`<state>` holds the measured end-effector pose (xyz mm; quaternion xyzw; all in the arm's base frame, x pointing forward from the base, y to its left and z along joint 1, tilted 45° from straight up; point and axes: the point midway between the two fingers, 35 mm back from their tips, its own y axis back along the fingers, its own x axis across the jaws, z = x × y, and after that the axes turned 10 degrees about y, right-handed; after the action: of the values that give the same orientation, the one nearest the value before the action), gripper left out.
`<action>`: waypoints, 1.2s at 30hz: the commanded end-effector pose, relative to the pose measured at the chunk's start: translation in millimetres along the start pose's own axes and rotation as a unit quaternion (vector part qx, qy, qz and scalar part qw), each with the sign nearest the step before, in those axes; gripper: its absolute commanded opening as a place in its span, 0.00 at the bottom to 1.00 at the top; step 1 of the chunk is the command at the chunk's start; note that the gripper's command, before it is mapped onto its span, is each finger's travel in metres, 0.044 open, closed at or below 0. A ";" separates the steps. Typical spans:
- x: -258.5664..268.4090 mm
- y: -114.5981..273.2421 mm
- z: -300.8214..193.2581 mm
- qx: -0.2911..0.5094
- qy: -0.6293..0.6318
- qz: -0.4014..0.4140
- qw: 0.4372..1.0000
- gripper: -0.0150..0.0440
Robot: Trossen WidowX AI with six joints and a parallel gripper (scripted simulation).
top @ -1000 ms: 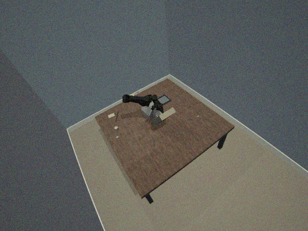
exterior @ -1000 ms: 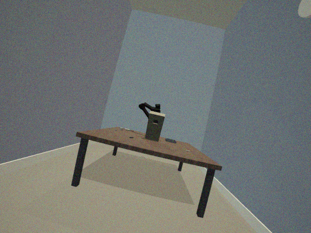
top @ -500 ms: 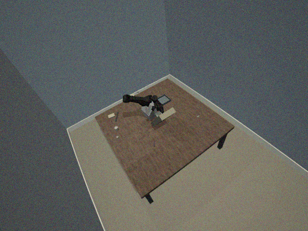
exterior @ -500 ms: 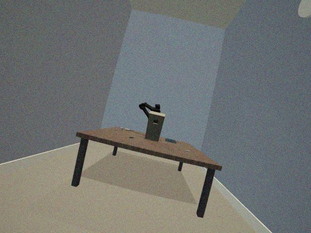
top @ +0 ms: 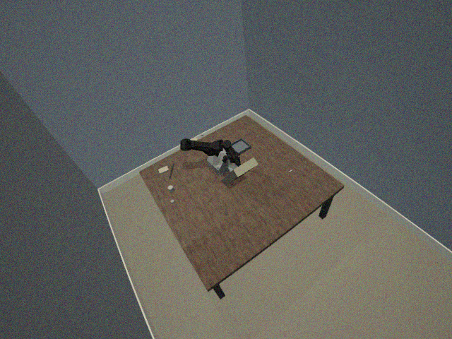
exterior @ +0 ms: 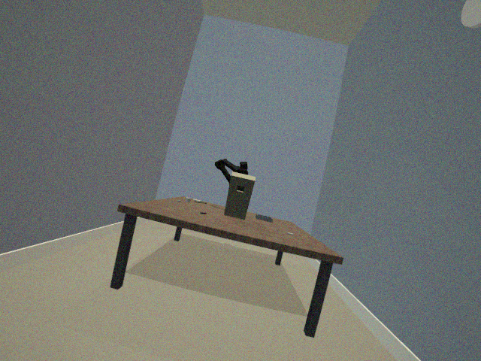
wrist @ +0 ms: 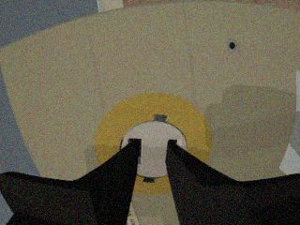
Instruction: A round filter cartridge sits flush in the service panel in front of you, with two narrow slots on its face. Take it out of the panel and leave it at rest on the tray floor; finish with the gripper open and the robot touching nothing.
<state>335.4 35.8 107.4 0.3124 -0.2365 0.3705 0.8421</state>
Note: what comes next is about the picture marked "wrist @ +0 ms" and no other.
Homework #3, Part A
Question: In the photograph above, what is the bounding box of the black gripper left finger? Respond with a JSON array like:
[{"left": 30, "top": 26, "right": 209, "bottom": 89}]
[{"left": 0, "top": 140, "right": 139, "bottom": 225}]

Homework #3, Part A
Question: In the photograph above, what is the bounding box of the white round cartridge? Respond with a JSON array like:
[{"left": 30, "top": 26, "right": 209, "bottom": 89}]
[{"left": 121, "top": 115, "right": 188, "bottom": 177}]

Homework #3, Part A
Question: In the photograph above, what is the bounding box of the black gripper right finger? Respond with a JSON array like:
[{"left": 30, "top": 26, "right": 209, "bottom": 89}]
[{"left": 165, "top": 140, "right": 300, "bottom": 225}]

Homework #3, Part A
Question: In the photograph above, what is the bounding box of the beige service panel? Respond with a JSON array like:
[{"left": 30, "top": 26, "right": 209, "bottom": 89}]
[{"left": 0, "top": 0, "right": 300, "bottom": 183}]

